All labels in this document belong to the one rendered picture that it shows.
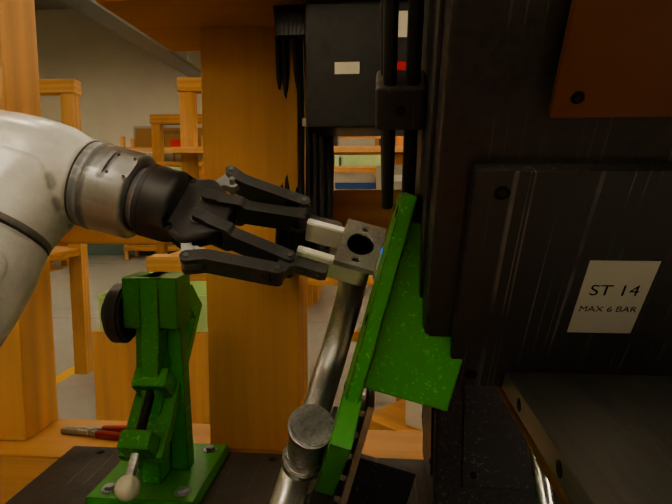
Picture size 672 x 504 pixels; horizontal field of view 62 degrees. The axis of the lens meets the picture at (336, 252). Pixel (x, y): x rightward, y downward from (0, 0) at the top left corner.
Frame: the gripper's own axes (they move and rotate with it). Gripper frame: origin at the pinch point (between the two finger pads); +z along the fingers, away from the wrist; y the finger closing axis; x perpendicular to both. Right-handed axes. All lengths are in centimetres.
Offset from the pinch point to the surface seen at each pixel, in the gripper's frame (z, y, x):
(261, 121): -16.4, 25.6, 9.4
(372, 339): 5.2, -11.9, -6.5
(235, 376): -11.1, -1.4, 35.3
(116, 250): -466, 507, 877
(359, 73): -3.7, 24.0, -3.6
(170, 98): -428, 730, 667
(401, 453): 16.1, -4.1, 39.4
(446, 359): 11.3, -11.3, -5.4
